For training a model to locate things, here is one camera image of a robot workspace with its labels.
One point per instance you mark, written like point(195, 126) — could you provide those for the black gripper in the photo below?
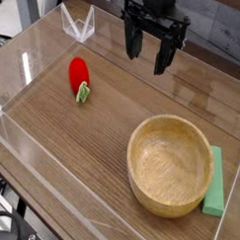
point(158, 18)

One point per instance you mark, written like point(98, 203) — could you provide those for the red plush strawberry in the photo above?
point(79, 79)

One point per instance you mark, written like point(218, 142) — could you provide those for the wooden bowl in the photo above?
point(169, 165)

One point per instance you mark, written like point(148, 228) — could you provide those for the green rectangular block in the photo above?
point(213, 201)

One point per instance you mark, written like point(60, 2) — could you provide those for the black table leg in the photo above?
point(21, 207)

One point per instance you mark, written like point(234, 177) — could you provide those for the clear acrylic corner bracket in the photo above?
point(78, 29)

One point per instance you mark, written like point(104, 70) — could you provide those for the clear acrylic enclosure wall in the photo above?
point(68, 159)

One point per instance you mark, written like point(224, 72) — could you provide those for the grey post top left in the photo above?
point(28, 12)

